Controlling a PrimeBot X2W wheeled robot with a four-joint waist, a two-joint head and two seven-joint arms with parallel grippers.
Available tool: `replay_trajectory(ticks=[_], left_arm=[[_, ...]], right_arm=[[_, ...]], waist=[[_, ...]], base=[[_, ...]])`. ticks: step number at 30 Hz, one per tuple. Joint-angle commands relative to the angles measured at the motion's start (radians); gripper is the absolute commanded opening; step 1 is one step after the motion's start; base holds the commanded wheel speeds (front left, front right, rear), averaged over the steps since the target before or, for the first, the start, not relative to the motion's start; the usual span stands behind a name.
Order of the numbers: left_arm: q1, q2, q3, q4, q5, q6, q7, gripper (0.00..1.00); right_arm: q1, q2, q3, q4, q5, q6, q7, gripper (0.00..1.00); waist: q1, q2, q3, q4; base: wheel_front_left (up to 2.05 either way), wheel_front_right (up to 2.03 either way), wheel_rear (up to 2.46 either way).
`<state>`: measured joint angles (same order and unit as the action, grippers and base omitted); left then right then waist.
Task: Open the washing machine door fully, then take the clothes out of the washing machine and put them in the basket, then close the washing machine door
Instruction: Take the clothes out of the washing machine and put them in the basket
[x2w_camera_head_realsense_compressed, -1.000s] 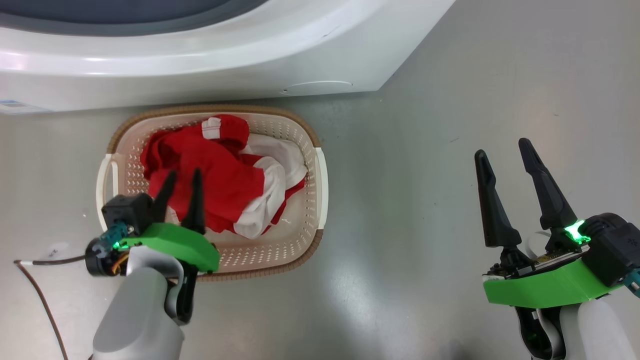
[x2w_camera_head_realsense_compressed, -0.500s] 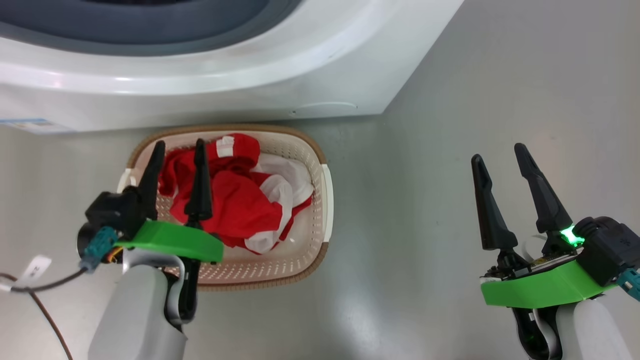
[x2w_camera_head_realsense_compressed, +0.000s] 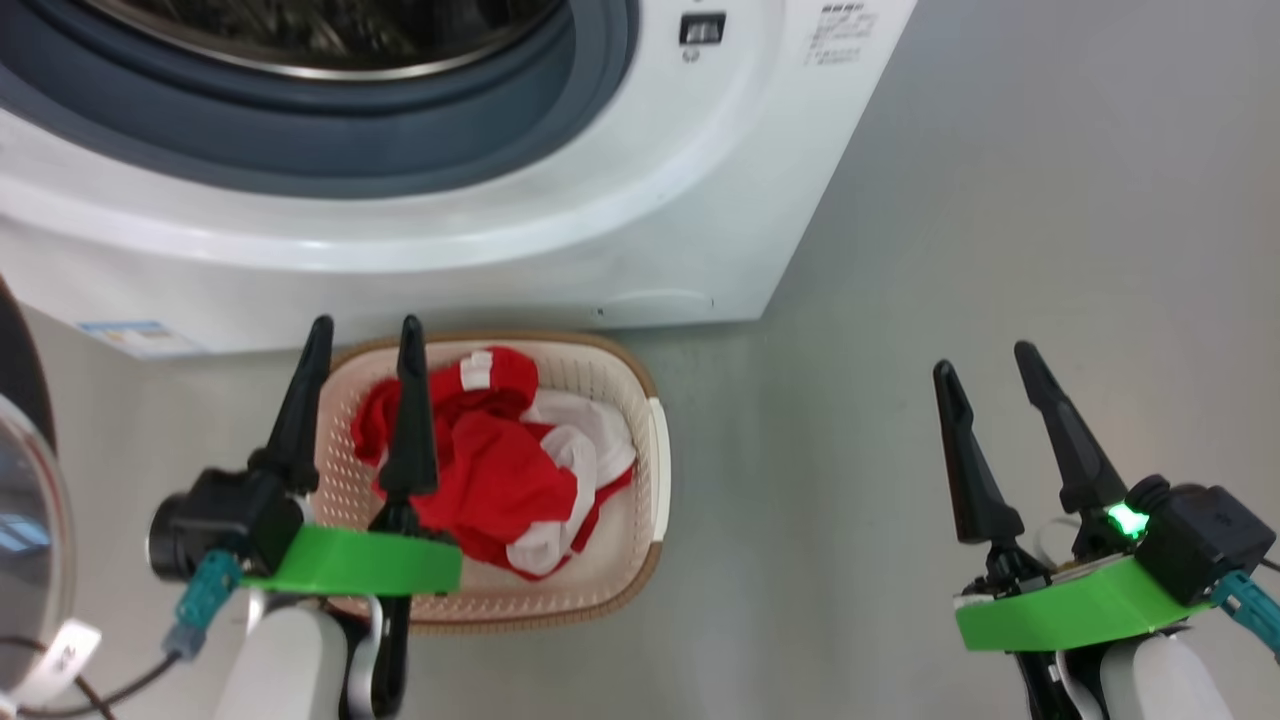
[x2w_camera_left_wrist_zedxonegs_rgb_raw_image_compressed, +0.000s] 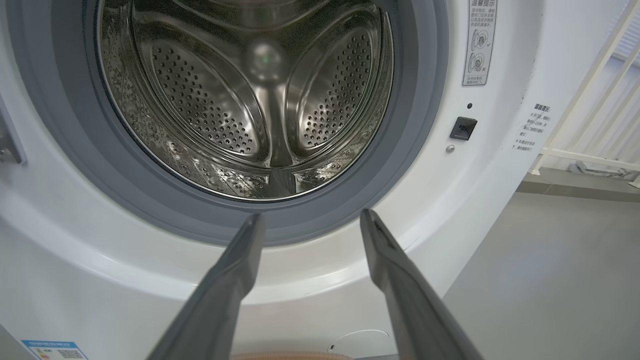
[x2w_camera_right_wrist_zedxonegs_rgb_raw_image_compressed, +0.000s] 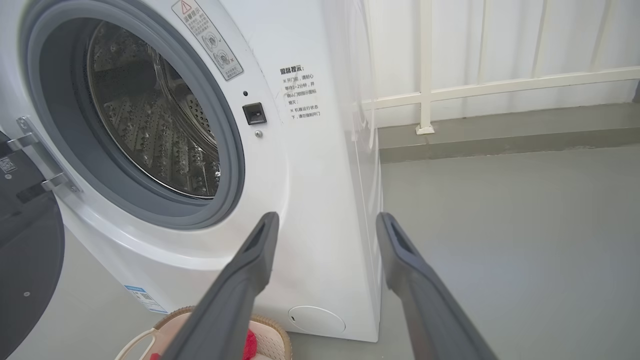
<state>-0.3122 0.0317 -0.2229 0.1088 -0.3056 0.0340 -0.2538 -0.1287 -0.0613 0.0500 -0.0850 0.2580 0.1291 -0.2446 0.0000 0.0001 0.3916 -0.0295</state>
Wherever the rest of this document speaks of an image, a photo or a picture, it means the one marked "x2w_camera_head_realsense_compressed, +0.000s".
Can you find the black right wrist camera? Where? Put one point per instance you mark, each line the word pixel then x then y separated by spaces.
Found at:
pixel 1200 540

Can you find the stainless steel washing machine drum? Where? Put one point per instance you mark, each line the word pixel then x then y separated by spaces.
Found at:
pixel 300 40

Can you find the black door latch socket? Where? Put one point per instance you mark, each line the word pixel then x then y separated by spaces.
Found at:
pixel 702 28

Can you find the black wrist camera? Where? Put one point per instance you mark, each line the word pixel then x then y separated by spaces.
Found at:
pixel 225 520
pixel 1200 540

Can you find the red and white garment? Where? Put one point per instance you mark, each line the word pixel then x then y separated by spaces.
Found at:
pixel 500 480

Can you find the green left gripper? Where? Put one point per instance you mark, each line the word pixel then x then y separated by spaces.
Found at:
pixel 360 565

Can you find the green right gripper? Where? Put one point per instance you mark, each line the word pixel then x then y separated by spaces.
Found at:
pixel 1080 605

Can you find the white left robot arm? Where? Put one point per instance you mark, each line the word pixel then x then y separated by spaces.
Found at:
pixel 280 660

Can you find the round black glass washer door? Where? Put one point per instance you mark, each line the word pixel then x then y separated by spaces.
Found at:
pixel 30 520

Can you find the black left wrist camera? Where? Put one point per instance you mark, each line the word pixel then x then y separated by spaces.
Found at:
pixel 225 520

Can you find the round filter cover panel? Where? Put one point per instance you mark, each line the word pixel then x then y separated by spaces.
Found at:
pixel 655 305

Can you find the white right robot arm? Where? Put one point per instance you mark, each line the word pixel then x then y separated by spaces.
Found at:
pixel 1160 680

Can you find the white front-load washing machine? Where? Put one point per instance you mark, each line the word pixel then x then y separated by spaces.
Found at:
pixel 400 280

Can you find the grey rubber door gasket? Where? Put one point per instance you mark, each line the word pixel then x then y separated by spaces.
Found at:
pixel 400 140

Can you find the cream laundry basket brown rim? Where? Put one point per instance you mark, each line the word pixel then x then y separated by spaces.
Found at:
pixel 600 560

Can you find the blue energy label sticker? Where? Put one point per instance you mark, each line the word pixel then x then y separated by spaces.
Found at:
pixel 140 338

